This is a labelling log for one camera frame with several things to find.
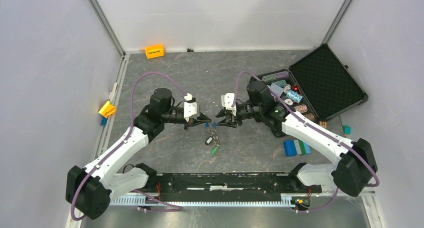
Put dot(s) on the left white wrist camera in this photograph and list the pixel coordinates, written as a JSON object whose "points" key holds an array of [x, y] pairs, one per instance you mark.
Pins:
{"points": [[190, 107]]}

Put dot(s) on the yellow orange block at left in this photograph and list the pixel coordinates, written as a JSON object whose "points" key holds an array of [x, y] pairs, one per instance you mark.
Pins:
{"points": [[107, 109]]}

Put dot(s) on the small teal cube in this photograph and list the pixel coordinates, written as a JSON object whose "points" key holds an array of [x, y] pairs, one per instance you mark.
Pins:
{"points": [[346, 129]]}

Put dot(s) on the orange box at back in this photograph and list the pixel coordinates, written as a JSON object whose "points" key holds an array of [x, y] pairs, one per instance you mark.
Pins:
{"points": [[154, 51]]}

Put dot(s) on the small blue block at left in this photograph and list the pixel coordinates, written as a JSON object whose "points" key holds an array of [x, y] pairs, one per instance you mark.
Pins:
{"points": [[103, 121]]}

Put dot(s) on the small wooden letter cube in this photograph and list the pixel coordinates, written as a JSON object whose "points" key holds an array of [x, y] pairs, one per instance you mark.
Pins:
{"points": [[323, 124]]}

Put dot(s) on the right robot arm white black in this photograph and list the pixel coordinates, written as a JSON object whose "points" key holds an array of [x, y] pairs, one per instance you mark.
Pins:
{"points": [[352, 164]]}

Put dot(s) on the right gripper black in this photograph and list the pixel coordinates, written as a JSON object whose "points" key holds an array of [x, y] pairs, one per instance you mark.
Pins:
{"points": [[230, 123]]}

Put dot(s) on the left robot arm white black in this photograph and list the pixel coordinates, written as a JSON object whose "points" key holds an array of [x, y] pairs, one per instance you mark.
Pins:
{"points": [[92, 188]]}

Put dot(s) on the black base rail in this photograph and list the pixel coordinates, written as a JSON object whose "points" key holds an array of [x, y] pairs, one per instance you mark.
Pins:
{"points": [[226, 187]]}

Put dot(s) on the blue green white block stack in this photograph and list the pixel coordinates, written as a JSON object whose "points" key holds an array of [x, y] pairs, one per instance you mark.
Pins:
{"points": [[294, 148]]}

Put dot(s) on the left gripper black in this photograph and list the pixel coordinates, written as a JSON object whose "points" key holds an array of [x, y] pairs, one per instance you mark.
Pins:
{"points": [[194, 121]]}

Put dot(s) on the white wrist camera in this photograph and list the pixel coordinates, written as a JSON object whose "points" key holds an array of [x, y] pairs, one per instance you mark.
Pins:
{"points": [[190, 107], [228, 103]]}

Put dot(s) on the black poker chip case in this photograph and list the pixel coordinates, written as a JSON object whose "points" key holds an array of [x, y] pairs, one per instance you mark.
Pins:
{"points": [[318, 81]]}

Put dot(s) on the black key tag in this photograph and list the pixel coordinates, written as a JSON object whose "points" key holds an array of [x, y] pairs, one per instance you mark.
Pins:
{"points": [[209, 140]]}

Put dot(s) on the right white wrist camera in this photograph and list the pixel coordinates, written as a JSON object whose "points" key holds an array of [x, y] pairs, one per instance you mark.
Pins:
{"points": [[228, 103]]}

